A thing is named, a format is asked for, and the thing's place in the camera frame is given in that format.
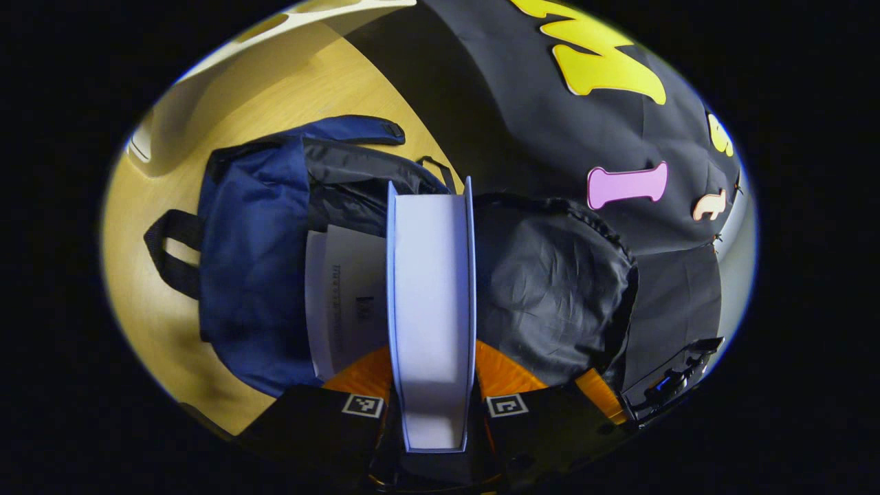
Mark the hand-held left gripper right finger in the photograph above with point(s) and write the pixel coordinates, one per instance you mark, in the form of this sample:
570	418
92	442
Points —
543	426

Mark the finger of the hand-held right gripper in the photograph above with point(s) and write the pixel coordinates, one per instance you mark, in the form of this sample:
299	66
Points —
599	395

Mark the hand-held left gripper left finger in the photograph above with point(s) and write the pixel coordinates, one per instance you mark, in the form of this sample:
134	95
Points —
309	426

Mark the white book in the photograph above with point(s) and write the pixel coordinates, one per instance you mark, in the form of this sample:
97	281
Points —
344	295

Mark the blue schoolbag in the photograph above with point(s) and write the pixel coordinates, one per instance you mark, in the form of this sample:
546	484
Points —
254	275

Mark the lavender grey book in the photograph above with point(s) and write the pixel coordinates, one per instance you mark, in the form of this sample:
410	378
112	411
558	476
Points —
430	309

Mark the white plastic bookshelf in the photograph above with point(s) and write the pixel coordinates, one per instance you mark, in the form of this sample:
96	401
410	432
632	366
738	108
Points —
161	124

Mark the black backdrop cloth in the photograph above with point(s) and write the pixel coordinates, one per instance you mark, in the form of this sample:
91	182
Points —
522	110

